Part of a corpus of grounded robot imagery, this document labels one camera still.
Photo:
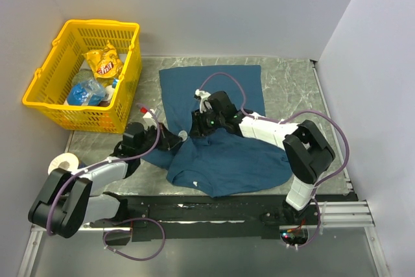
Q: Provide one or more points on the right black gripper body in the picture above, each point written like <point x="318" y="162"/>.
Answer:
<point x="209" y="120"/>

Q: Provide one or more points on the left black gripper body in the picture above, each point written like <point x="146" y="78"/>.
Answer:
<point x="150" y="138"/>

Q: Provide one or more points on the blue t-shirt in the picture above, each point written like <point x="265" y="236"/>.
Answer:
<point x="221" y="164"/>

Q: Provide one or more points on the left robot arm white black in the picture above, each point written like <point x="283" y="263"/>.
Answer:
<point x="66" y="201"/>

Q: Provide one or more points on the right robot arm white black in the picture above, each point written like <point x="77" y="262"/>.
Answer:
<point x="308" y="152"/>

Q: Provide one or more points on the small white bottle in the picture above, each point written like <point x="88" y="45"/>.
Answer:
<point x="110" y="89"/>

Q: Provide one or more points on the blue plastic bag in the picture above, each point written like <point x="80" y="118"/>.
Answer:
<point x="86" y="93"/>

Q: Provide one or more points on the toilet paper roll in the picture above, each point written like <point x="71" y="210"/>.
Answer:
<point x="66" y="161"/>

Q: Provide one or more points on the yellow snack bag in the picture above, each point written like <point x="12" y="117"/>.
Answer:
<point x="104" y="63"/>

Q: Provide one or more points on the yellow plastic basket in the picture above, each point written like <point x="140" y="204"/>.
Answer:
<point x="51" y="83"/>

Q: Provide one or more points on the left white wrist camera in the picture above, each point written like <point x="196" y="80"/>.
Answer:
<point x="150" y="116"/>

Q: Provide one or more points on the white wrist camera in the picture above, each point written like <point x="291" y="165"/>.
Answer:
<point x="203" y="96"/>
<point x="150" y="116"/>

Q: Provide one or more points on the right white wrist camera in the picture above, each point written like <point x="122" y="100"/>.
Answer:
<point x="203" y="96"/>

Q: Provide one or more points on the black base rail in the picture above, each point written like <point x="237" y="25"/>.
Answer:
<point x="198" y="217"/>

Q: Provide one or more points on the aluminium frame rail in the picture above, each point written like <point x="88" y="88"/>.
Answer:
<point x="334" y="215"/>

